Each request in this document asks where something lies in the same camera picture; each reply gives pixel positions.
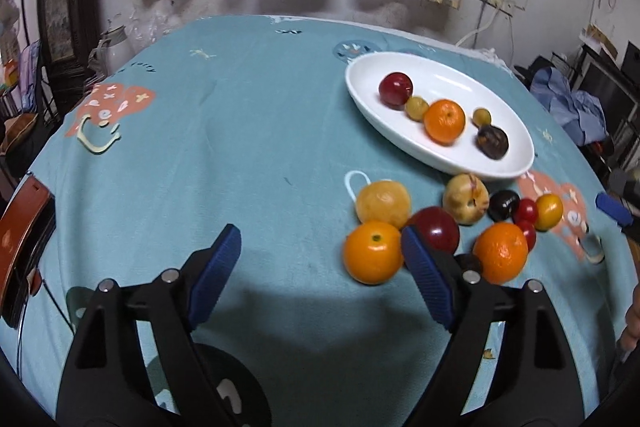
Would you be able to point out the person's right hand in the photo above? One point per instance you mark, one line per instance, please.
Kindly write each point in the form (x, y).
(633, 314)

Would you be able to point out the white kettle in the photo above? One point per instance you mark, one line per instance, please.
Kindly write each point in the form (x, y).
(112, 47)

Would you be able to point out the dark wooden framed picture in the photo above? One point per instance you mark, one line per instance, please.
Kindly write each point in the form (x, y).
(82, 7)

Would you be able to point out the red cherry tomato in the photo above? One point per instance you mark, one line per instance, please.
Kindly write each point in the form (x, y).
(528, 234)
(526, 210)

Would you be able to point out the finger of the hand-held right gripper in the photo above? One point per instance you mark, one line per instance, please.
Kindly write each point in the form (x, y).
(612, 207)

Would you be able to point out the yellow-orange round fruit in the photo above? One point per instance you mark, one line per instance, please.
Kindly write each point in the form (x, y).
(383, 204)

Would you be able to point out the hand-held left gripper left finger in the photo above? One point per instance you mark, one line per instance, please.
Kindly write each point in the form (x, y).
(220, 267)

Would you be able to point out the clear plastic bag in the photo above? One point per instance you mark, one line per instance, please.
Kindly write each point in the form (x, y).
(145, 22)

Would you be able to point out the orange mandarin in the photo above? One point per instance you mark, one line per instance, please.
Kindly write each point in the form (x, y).
(372, 253)
(500, 253)
(444, 122)

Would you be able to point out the yellow-orange tomato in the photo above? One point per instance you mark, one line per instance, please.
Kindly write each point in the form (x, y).
(548, 212)

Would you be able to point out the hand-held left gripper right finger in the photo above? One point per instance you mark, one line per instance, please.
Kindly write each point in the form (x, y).
(425, 272)

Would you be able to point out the blue clothes pile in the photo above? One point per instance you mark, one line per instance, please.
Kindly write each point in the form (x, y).
(570, 107)

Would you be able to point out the yellow spotted peach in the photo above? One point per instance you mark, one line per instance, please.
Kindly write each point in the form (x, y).
(465, 198)

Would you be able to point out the red plum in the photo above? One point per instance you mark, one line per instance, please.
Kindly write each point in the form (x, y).
(395, 89)
(437, 229)

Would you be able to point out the dark purple plum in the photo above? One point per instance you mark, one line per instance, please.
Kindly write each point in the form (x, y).
(502, 205)

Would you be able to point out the dark wrinkled passion fruit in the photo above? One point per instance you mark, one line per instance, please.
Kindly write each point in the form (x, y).
(492, 142)

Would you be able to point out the white oval plate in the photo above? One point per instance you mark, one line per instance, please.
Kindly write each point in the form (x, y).
(380, 127)

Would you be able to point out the red-brown chair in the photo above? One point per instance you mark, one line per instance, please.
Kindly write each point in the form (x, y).
(25, 227)

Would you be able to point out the small yellow-green fruit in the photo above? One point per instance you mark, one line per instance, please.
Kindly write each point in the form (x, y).
(481, 116)
(416, 108)

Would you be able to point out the black monitor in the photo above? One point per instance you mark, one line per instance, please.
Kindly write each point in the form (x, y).
(605, 82)

